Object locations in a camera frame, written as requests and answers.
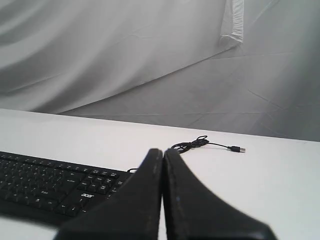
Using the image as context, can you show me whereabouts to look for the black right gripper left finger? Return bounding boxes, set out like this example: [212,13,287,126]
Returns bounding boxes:
[55,148,163,240]

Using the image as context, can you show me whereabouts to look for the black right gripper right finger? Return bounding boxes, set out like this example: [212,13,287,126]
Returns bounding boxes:
[162,149,277,240]

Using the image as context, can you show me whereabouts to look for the black acer keyboard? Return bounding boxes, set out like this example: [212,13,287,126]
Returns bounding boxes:
[0,152,131,226]

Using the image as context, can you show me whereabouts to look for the white backdrop cloth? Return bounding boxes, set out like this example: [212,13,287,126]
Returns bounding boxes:
[0,0,320,141]

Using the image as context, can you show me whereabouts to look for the black usb keyboard cable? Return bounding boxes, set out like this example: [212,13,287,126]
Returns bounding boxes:
[126,135,247,174]

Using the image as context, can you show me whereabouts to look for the white cloth covered post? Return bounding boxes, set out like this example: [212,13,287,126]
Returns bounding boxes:
[220,0,245,45]

